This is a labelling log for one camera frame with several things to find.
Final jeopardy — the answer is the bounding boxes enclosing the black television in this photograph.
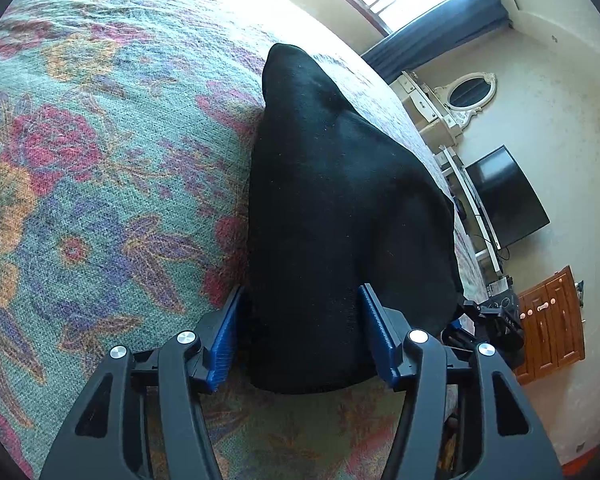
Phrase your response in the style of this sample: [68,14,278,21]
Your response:
[464,145,552,250]

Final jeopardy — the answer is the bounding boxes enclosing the white television stand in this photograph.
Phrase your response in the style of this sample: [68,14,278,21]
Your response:
[437,145,503,273]

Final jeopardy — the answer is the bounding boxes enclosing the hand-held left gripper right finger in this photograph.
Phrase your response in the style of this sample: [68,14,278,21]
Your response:
[357,282,563,480]

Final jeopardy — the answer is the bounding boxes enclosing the brown wooden cabinet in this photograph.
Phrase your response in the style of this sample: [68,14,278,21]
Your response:
[512,266,588,386]

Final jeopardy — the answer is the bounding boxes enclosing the black pants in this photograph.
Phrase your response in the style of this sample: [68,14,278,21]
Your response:
[247,42,466,396]

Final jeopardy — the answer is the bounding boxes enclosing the dark blue curtain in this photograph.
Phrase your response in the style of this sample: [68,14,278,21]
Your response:
[360,0,513,78]

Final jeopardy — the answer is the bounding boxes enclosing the white vanity dresser with mirror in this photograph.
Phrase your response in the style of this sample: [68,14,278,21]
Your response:
[390,71,498,148]

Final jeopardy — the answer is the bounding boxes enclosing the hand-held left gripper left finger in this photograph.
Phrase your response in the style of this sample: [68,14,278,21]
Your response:
[39,284,246,480]

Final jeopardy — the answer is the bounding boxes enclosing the floral bedspread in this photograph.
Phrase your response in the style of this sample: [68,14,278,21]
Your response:
[0,0,486,480]

